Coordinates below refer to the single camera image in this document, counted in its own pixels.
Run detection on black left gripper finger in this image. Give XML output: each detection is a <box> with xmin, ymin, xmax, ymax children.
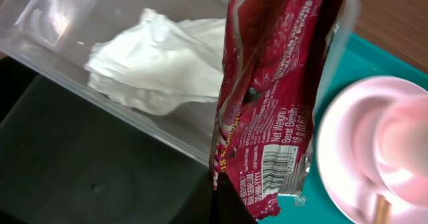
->
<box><xmin>208</xmin><ymin>173</ymin><xmax>257</xmax><ymax>224</ymax></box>

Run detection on wooden chopstick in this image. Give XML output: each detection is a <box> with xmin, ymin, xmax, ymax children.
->
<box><xmin>373</xmin><ymin>195</ymin><xmax>392</xmax><ymax>224</ymax></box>

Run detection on white tissue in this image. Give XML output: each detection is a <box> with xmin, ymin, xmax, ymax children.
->
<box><xmin>85</xmin><ymin>8</ymin><xmax>225</xmax><ymax>116</ymax></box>

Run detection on red snack wrapper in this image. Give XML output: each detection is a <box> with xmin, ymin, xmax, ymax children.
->
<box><xmin>209</xmin><ymin>0</ymin><xmax>344</xmax><ymax>222</ymax></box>

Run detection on black food waste tray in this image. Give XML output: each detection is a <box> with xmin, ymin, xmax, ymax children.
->
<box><xmin>1</xmin><ymin>58</ymin><xmax>207</xmax><ymax>223</ymax></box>

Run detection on clear plastic waste bin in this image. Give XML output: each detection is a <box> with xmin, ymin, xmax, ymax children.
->
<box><xmin>0</xmin><ymin>0</ymin><xmax>362</xmax><ymax>167</ymax></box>

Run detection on pink plate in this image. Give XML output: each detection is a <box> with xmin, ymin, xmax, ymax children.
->
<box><xmin>316</xmin><ymin>76</ymin><xmax>427</xmax><ymax>223</ymax></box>

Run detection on small pink bowl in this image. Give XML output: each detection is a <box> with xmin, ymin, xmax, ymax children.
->
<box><xmin>374</xmin><ymin>95</ymin><xmax>427</xmax><ymax>207</ymax></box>

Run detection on teal serving tray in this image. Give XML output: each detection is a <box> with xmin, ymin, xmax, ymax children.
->
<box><xmin>260</xmin><ymin>34</ymin><xmax>427</xmax><ymax>224</ymax></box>

